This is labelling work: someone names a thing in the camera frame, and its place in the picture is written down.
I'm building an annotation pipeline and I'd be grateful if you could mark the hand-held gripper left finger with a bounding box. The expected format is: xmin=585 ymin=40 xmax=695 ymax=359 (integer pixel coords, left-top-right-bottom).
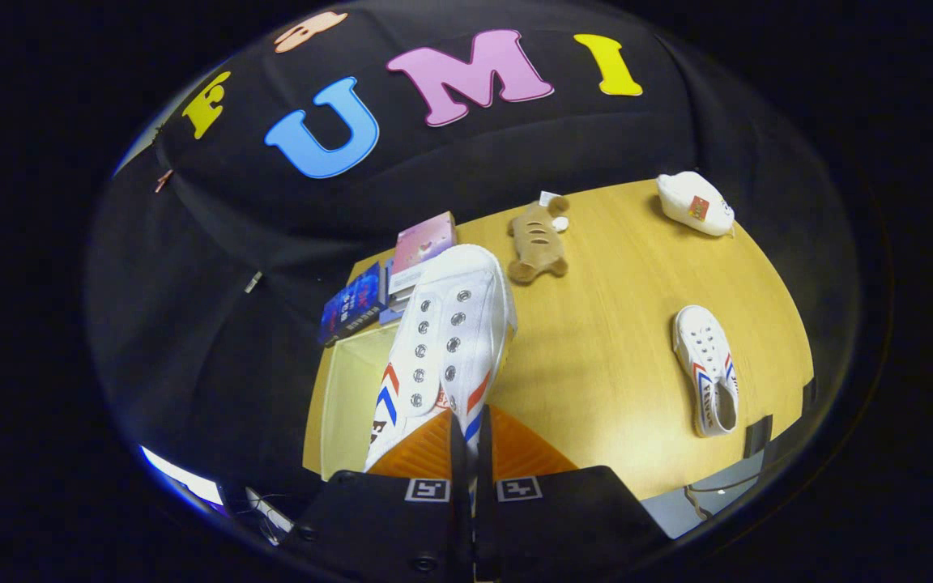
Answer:
xmin=280 ymin=411 xmax=471 ymax=583

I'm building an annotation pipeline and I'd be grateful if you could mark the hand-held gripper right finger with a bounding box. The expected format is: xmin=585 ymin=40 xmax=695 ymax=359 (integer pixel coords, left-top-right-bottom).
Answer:
xmin=475 ymin=405 xmax=672 ymax=583

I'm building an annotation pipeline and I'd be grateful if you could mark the beige fabric storage box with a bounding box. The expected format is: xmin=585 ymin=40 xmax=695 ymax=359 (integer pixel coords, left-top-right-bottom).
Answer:
xmin=302 ymin=320 xmax=403 ymax=479

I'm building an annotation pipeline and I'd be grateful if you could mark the white striped canvas shoe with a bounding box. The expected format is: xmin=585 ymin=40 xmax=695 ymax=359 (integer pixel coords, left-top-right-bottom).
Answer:
xmin=671 ymin=304 xmax=740 ymax=439
xmin=364 ymin=245 xmax=518 ymax=474

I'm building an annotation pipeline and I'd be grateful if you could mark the computer screen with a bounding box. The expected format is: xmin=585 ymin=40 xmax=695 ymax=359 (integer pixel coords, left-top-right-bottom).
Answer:
xmin=141 ymin=445 xmax=224 ymax=507

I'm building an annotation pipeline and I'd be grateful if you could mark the dark blue book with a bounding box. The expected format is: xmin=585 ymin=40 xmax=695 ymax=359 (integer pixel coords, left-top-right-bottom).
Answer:
xmin=318 ymin=262 xmax=386 ymax=347

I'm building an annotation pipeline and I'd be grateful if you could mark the grey paperback book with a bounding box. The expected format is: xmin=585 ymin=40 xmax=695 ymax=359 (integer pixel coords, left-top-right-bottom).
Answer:
xmin=386 ymin=271 xmax=427 ymax=302

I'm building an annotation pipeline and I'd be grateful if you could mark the pink cover book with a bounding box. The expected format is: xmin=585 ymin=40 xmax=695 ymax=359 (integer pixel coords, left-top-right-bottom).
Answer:
xmin=390 ymin=212 xmax=458 ymax=280

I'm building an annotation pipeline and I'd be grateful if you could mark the brown plush toy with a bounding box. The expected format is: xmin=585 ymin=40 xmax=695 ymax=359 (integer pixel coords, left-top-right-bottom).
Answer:
xmin=507 ymin=194 xmax=571 ymax=284

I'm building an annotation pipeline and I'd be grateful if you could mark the black backdrop cloth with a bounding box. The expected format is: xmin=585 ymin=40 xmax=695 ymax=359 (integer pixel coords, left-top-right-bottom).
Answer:
xmin=86 ymin=0 xmax=864 ymax=519

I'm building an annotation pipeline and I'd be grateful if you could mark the white plush toy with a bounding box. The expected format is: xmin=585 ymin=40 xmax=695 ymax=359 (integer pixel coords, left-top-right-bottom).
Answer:
xmin=657 ymin=171 xmax=735 ymax=237

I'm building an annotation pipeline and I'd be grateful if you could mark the black cable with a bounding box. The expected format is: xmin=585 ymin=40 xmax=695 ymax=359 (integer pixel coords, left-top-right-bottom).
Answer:
xmin=683 ymin=474 xmax=759 ymax=521

